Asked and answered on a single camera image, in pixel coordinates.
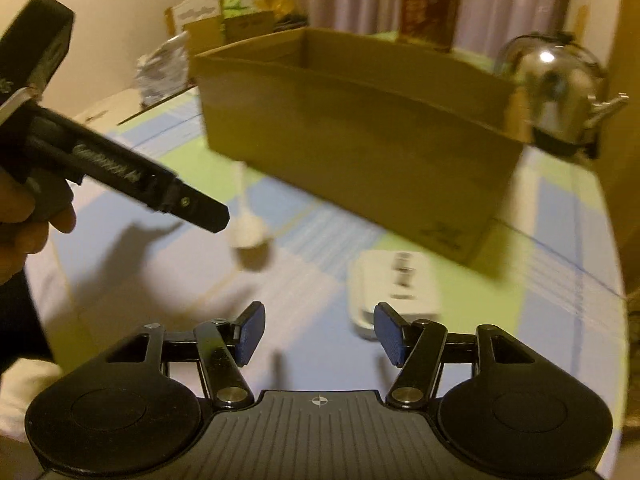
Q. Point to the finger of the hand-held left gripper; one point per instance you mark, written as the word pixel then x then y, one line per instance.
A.
pixel 205 212

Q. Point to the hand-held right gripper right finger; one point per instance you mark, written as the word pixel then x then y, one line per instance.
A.
pixel 390 332

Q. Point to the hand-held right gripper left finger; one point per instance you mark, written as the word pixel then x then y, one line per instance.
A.
pixel 250 330

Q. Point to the white spoon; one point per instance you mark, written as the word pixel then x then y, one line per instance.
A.
pixel 247 232

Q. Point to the white power adapter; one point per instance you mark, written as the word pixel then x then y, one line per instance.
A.
pixel 395 285

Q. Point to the large cardboard box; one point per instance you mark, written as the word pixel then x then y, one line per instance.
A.
pixel 360 140

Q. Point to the person's left hand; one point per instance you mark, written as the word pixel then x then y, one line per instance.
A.
pixel 20 230

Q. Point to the crumpled white plastic bag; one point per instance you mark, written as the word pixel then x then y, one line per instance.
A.
pixel 162 70

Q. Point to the small cardboard boxes clutter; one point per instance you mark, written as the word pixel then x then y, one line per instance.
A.
pixel 192 22

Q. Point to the stack of green boxes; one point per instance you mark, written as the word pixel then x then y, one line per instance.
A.
pixel 239 2

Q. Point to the yellow plastic bag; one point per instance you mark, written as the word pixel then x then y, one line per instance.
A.
pixel 275 6

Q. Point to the stainless steel kettle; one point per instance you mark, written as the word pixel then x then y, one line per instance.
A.
pixel 555 90

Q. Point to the red gift box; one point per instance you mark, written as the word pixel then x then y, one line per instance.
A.
pixel 430 7

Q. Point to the wooden stick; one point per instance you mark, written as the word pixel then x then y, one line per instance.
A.
pixel 581 20

